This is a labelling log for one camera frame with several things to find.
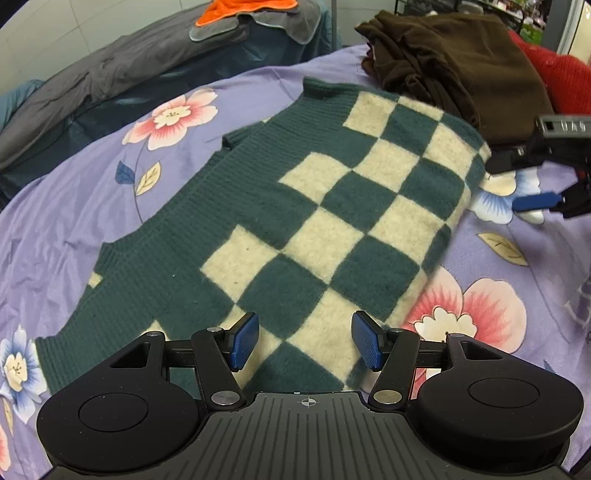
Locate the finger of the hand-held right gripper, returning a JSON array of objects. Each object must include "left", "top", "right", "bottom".
[
  {"left": 512, "top": 193, "right": 565, "bottom": 213},
  {"left": 487, "top": 146, "right": 529, "bottom": 175}
]

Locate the orange cloth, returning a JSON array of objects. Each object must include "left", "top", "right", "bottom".
[{"left": 195, "top": 0, "right": 299, "bottom": 27}]

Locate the green cream checkered sweater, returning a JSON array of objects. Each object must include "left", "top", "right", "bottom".
[{"left": 34, "top": 77, "right": 493, "bottom": 396}]

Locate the grey towel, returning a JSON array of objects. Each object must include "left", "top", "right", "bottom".
[{"left": 189, "top": 0, "right": 323, "bottom": 46}]

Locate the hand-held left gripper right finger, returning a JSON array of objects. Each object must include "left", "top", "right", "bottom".
[{"left": 352, "top": 311, "right": 502, "bottom": 409}]

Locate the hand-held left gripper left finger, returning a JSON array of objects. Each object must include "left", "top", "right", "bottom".
[{"left": 108, "top": 312, "right": 260, "bottom": 411}]

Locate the brown garment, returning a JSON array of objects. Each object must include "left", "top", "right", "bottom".
[{"left": 355, "top": 11, "right": 557, "bottom": 145}]

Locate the red garment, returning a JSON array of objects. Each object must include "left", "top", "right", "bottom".
[{"left": 507, "top": 30, "right": 591, "bottom": 117}]

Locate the purple floral bedsheet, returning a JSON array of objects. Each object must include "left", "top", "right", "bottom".
[{"left": 0, "top": 44, "right": 591, "bottom": 480}]

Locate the grey jacket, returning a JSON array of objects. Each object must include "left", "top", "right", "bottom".
[{"left": 0, "top": 8, "right": 343, "bottom": 200}]

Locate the grey blanket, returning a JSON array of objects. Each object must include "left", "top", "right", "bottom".
[{"left": 0, "top": 7, "right": 219, "bottom": 172}]

